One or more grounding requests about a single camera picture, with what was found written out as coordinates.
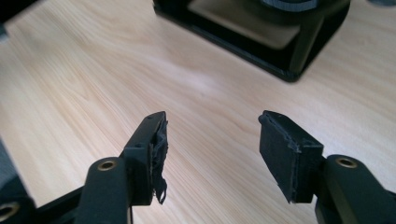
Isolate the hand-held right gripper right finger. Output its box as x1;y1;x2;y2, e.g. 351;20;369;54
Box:
258;109;325;204

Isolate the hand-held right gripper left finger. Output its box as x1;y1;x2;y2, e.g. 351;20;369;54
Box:
120;110;169;207

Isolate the grey object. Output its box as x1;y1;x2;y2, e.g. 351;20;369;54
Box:
261;0;319;13

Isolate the small dark object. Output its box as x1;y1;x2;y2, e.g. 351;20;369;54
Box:
366;0;396;7

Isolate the black open frame rack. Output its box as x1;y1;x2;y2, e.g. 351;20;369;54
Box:
151;0;352;83

